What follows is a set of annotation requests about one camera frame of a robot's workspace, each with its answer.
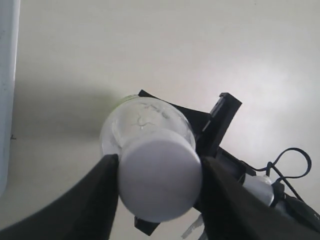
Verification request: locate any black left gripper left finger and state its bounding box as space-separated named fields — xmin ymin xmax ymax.
xmin=0 ymin=154 xmax=119 ymax=240

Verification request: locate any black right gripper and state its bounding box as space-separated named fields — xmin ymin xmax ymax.
xmin=134 ymin=89 xmax=257 ymax=237

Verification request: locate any clear plastic drink bottle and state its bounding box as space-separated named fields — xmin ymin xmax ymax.
xmin=100 ymin=95 xmax=196 ymax=156

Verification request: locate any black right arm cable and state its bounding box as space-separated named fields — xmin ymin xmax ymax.
xmin=254 ymin=147 xmax=313 ymax=201

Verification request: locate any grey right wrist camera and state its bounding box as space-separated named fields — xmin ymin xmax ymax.
xmin=242 ymin=174 xmax=275 ymax=207

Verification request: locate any white rectangular plastic tray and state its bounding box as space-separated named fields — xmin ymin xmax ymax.
xmin=0 ymin=0 xmax=21 ymax=194

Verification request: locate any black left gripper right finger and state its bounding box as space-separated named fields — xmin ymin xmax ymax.
xmin=199 ymin=157 xmax=320 ymax=240

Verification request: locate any white bottle cap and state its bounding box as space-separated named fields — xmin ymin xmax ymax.
xmin=118 ymin=129 xmax=203 ymax=223

